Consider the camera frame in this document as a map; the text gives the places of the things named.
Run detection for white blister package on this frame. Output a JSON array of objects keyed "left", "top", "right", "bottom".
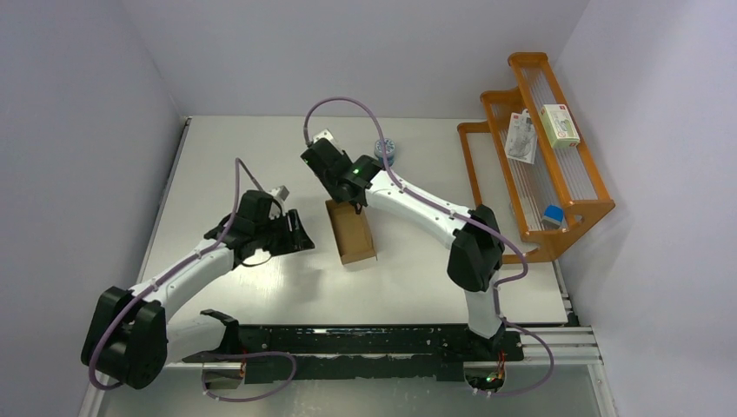
[{"left": 504, "top": 109, "right": 537, "bottom": 165}]

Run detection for brown cardboard box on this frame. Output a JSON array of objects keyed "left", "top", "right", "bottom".
[{"left": 325, "top": 200, "right": 376, "bottom": 265}]

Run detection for white green product box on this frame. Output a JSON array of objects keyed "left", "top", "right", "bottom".
[{"left": 540, "top": 103, "right": 581, "bottom": 149}]

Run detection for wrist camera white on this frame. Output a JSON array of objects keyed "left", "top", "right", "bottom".
[
  {"left": 312, "top": 129, "right": 337, "bottom": 146},
  {"left": 269, "top": 185, "right": 289, "bottom": 204}
]

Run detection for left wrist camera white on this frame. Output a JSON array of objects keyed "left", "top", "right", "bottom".
[{"left": 269, "top": 185, "right": 289, "bottom": 204}]

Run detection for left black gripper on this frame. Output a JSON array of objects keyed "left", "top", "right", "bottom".
[{"left": 254, "top": 208, "right": 315, "bottom": 257}]

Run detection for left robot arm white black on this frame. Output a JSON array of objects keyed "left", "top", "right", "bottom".
[{"left": 81, "top": 186, "right": 315, "bottom": 389}]

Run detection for small blue white box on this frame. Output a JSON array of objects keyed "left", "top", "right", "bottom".
[{"left": 541, "top": 205, "right": 564, "bottom": 229}]

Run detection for blue white round tin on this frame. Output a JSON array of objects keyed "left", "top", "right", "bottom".
[{"left": 374, "top": 138, "right": 396, "bottom": 166}]

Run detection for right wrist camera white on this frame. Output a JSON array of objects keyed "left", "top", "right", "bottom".
[{"left": 312, "top": 129, "right": 337, "bottom": 146}]

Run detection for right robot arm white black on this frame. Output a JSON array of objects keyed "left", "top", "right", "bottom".
[{"left": 301, "top": 137, "right": 505, "bottom": 360}]

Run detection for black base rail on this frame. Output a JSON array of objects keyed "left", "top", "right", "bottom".
[{"left": 184, "top": 324, "right": 524, "bottom": 384}]

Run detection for orange wooden rack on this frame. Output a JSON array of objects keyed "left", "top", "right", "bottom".
[{"left": 457, "top": 52, "right": 615, "bottom": 262}]

